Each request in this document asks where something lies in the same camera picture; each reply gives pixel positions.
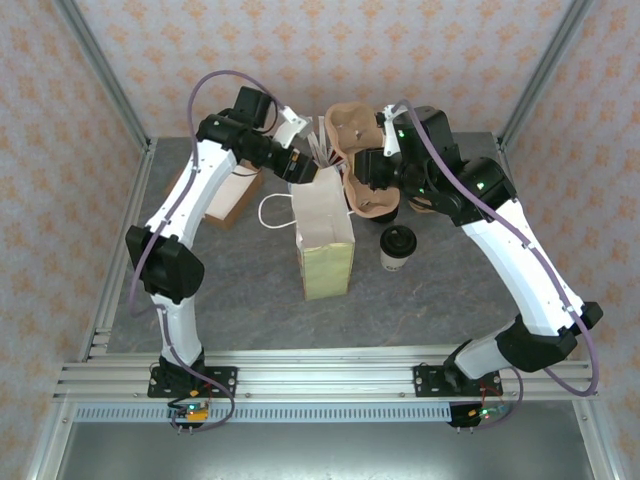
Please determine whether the brown pulp cup carrier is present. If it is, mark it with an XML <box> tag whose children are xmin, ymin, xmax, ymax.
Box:
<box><xmin>324</xmin><ymin>101</ymin><xmax>402</xmax><ymax>221</ymax></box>

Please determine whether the white paper coffee cup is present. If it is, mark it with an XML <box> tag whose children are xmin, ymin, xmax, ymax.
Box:
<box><xmin>378</xmin><ymin>224</ymin><xmax>419</xmax><ymax>274</ymax></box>

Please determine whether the paper takeout bag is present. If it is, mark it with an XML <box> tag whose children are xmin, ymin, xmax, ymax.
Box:
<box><xmin>258</xmin><ymin>166</ymin><xmax>357</xmax><ymax>302</ymax></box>

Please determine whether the paper wrapped straw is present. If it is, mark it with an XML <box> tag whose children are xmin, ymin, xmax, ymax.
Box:
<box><xmin>307</xmin><ymin>130</ymin><xmax>331</xmax><ymax>166</ymax></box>
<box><xmin>316</xmin><ymin>115</ymin><xmax>334</xmax><ymax>164</ymax></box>

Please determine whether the stack of pulp cup carriers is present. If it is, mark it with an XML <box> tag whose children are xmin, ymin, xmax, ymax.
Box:
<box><xmin>407</xmin><ymin>192</ymin><xmax>454</xmax><ymax>217</ymax></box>

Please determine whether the brown cardboard napkin box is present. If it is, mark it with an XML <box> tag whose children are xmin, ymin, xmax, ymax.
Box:
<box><xmin>167</xmin><ymin>167</ymin><xmax>265</xmax><ymax>232</ymax></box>

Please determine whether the small circuit board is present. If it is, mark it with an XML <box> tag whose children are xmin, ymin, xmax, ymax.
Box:
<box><xmin>452</xmin><ymin>402</ymin><xmax>509</xmax><ymax>429</ymax></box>
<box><xmin>167</xmin><ymin>399</ymin><xmax>211</xmax><ymax>426</ymax></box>

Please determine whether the grey metal sheet panel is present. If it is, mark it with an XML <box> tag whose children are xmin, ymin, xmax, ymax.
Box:
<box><xmin>52</xmin><ymin>422</ymin><xmax>591</xmax><ymax>480</ymax></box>

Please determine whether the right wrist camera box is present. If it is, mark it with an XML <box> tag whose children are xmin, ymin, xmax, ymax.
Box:
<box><xmin>374</xmin><ymin>103</ymin><xmax>402</xmax><ymax>157</ymax></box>

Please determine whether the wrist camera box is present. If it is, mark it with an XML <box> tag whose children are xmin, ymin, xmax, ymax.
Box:
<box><xmin>272</xmin><ymin>106</ymin><xmax>310</xmax><ymax>150</ymax></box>
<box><xmin>374</xmin><ymin>103</ymin><xmax>402</xmax><ymax>157</ymax></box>

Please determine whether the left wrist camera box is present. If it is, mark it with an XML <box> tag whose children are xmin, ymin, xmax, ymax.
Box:
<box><xmin>272</xmin><ymin>106</ymin><xmax>310</xmax><ymax>150</ymax></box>

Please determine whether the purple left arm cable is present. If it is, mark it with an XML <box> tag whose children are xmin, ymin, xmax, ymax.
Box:
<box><xmin>128</xmin><ymin>69</ymin><xmax>289</xmax><ymax>435</ymax></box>

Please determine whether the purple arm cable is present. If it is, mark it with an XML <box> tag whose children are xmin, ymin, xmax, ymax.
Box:
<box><xmin>128</xmin><ymin>69</ymin><xmax>289</xmax><ymax>435</ymax></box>
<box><xmin>392</xmin><ymin>99</ymin><xmax>601</xmax><ymax>431</ymax></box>

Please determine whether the aluminium frame post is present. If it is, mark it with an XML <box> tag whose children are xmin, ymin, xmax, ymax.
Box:
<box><xmin>497</xmin><ymin>0</ymin><xmax>599</xmax><ymax>154</ymax></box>
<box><xmin>49</xmin><ymin>0</ymin><xmax>154</xmax><ymax>154</ymax></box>

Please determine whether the aluminium base rail beam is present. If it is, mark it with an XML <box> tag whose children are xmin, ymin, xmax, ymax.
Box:
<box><xmin>52</xmin><ymin>349</ymin><xmax>601</xmax><ymax>401</ymax></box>

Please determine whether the white slotted cable duct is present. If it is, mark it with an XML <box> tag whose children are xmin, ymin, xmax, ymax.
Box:
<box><xmin>74</xmin><ymin>403</ymin><xmax>454</xmax><ymax>424</ymax></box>

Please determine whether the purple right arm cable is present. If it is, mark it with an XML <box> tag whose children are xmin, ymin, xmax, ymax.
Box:
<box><xmin>392</xmin><ymin>99</ymin><xmax>601</xmax><ymax>431</ymax></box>

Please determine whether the aluminium frame bar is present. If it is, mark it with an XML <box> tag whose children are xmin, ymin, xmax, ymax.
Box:
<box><xmin>572</xmin><ymin>399</ymin><xmax>619</xmax><ymax>480</ymax></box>
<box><xmin>24</xmin><ymin>399</ymin><xmax>76</xmax><ymax>480</ymax></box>

